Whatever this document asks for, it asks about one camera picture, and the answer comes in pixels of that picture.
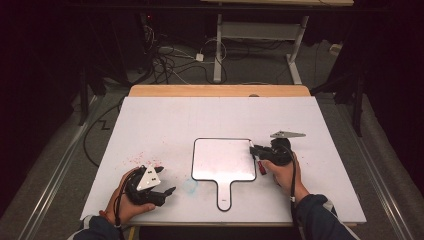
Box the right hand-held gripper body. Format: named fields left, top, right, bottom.
left=264, top=130, right=307, bottom=167

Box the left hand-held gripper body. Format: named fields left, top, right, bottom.
left=124, top=163, right=168, bottom=207

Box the white marker with red cap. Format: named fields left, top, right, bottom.
left=249, top=140, right=268, bottom=177

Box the paddle-shaped handheld whiteboard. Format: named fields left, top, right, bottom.
left=191, top=137, right=258, bottom=212

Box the person's right hand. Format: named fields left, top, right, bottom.
left=260, top=152, right=310, bottom=202

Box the person's left hand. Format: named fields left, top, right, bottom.
left=104, top=167, right=157, bottom=228

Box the white table mat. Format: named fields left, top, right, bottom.
left=80, top=95, right=367, bottom=225

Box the black stand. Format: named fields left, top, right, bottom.
left=310, top=66, right=365, bottom=138
left=77, top=64, right=106, bottom=127

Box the white-framed desk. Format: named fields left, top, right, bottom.
left=199, top=0, right=355, bottom=85

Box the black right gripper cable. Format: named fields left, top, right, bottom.
left=287, top=146, right=300, bottom=218

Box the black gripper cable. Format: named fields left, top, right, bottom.
left=287, top=146, right=300, bottom=218
left=113, top=168, right=141, bottom=240

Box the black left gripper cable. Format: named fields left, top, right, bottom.
left=113, top=168, right=141, bottom=240

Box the red wrist string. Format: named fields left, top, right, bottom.
left=98, top=209, right=116, bottom=225

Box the black floor cable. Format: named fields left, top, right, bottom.
left=82, top=99, right=126, bottom=168

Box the metal floor rail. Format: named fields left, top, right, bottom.
left=14, top=95, right=105, bottom=240
left=335, top=99, right=415, bottom=240

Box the tangle of floor cables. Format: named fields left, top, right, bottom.
left=141, top=24, right=229, bottom=86

